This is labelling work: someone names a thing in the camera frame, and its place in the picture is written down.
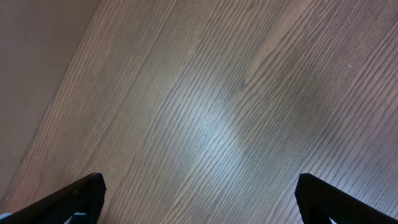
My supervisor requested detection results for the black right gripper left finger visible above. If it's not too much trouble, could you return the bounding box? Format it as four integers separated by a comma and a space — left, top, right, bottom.
1, 173, 106, 224

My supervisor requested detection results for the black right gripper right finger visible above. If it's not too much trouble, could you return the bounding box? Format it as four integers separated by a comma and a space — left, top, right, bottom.
295, 173, 397, 224

